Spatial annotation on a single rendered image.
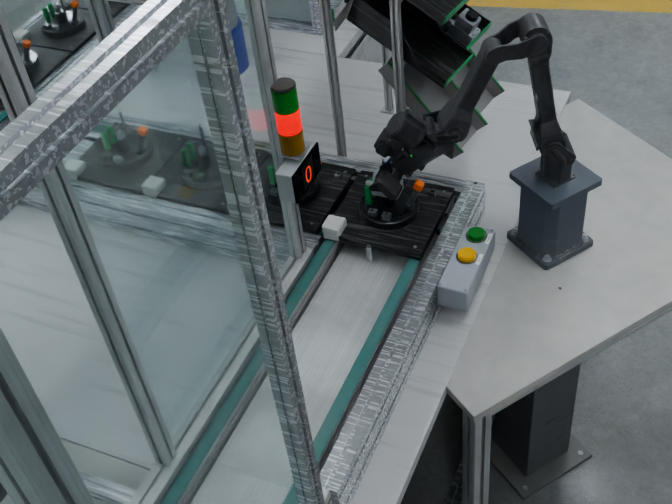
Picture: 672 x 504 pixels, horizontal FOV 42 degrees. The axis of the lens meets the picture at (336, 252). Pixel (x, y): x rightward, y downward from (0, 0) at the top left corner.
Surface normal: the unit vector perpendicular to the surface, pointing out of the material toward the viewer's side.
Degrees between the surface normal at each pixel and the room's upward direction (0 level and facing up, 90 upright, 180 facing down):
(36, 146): 90
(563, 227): 90
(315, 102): 0
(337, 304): 0
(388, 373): 0
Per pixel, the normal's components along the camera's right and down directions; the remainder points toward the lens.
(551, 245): -0.25, 0.69
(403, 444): -0.10, -0.72
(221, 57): 0.91, 0.22
